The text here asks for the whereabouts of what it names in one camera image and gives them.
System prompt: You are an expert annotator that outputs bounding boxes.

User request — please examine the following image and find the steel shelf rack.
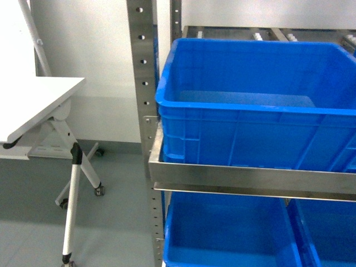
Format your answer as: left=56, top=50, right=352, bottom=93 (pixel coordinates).
left=127, top=1, right=355, bottom=266

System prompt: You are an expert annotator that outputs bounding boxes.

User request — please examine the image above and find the white folding table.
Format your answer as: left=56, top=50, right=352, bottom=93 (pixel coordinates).
left=0, top=76, right=106, bottom=210

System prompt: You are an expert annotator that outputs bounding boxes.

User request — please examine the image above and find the blue plastic crate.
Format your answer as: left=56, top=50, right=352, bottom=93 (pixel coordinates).
left=156, top=38, right=355, bottom=173

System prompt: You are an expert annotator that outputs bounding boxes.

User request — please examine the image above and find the white tripod leg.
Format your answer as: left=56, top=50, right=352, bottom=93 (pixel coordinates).
left=62, top=142, right=83, bottom=266

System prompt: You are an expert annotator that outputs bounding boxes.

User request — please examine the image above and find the lower left blue crate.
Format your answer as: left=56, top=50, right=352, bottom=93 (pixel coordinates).
left=163, top=192, right=302, bottom=266

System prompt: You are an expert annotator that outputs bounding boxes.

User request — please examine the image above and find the lower right blue crate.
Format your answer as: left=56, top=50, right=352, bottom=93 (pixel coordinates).
left=287, top=199, right=355, bottom=266

